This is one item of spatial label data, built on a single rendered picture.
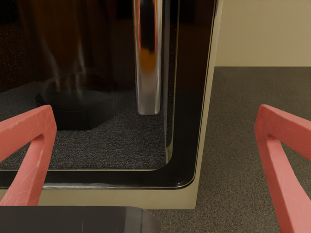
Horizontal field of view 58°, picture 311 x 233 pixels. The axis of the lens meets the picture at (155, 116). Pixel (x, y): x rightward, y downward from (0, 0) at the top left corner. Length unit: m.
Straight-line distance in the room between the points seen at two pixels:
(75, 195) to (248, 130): 0.29
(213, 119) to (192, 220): 0.21
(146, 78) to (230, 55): 0.56
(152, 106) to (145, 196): 0.17
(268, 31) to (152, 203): 0.51
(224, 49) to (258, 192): 0.41
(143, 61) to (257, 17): 0.56
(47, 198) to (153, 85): 0.23
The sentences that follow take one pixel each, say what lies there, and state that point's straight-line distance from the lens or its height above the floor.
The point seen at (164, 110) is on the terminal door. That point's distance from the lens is 0.24.
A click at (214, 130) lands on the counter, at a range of 0.47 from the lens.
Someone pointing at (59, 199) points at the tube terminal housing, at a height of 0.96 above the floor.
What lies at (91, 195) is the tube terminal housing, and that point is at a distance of 0.34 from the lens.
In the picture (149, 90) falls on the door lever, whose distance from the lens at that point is 0.17.
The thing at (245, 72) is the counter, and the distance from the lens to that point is 0.67.
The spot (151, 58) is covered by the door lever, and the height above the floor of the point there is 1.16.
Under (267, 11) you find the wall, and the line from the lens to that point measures 0.71.
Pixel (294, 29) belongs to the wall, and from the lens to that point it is 0.74.
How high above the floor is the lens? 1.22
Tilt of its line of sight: 35 degrees down
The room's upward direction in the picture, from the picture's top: straight up
